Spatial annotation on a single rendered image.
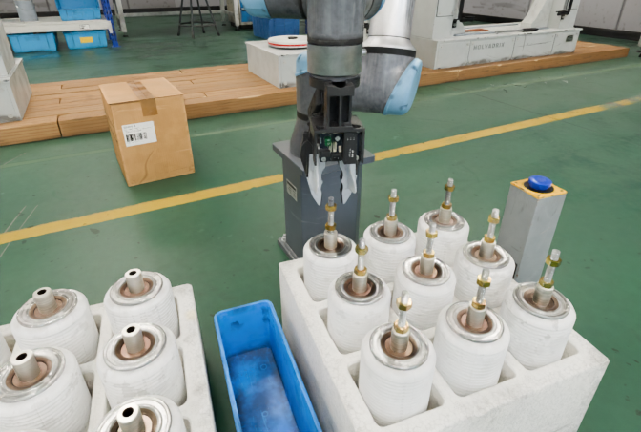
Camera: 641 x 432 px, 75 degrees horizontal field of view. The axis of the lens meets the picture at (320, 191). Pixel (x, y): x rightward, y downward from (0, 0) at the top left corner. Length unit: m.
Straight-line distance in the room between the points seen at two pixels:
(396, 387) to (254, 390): 0.35
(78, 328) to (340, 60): 0.52
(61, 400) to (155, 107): 1.10
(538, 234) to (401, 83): 0.39
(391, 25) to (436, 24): 2.22
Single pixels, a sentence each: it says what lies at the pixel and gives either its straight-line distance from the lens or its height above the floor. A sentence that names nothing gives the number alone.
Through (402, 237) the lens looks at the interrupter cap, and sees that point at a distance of 0.77.
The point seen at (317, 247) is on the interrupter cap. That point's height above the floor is 0.25.
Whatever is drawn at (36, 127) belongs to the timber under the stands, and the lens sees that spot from 2.25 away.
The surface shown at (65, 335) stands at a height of 0.23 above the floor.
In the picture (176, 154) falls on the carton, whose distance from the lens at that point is 1.61.
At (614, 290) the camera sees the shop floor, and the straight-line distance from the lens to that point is 1.25.
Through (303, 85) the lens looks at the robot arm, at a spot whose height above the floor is 0.46.
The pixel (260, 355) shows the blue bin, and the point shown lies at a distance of 0.90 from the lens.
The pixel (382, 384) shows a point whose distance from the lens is 0.57.
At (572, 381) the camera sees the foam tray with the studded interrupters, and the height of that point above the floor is 0.16.
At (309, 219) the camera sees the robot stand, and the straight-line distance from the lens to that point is 0.99.
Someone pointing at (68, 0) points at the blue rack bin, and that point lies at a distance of 5.37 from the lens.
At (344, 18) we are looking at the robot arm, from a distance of 0.55.
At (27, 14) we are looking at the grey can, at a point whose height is 0.32.
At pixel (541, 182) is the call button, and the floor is 0.33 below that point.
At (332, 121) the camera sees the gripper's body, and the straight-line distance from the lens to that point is 0.59.
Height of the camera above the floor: 0.68
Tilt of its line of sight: 28 degrees down
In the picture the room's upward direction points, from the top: straight up
